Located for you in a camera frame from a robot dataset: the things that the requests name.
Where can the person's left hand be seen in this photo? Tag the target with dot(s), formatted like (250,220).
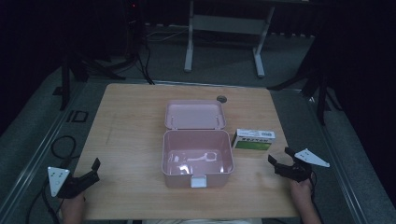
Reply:
(74,203)

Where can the white metal desk frame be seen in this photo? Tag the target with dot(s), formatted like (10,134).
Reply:
(224,25)

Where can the black tripod stand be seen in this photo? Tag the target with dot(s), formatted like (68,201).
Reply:
(67,81)
(320,93)

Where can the person's right hand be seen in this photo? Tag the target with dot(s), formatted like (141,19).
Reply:
(301,189)

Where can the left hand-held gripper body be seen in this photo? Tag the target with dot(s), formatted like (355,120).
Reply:
(59,180)

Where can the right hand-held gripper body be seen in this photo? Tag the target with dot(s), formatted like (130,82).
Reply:
(299,169)

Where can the dark equipment tower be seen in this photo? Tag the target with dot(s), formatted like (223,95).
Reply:
(134,28)

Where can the pink plastic storage box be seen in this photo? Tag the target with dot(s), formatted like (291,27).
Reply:
(196,146)

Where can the white and green carton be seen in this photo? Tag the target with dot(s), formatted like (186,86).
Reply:
(255,134)

